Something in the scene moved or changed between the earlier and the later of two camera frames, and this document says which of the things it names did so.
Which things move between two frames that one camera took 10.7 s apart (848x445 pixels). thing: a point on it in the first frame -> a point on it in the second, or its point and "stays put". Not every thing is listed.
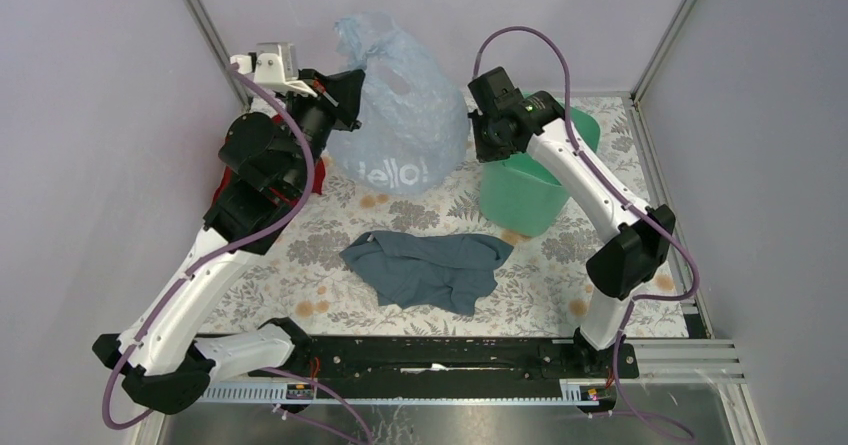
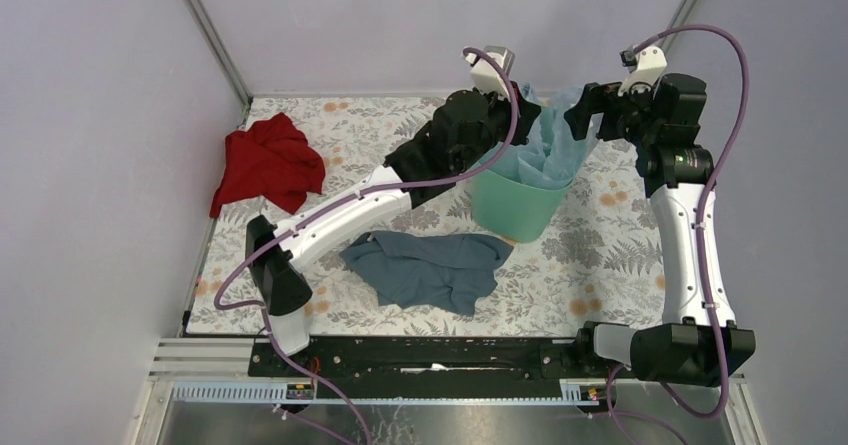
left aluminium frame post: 207,31 stays put
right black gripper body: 487,144 -> 626,117
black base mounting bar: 457,359 stays put
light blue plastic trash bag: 410,126 -> 550,156
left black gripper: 342,93 -> 526,113
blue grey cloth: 444,272 stays put
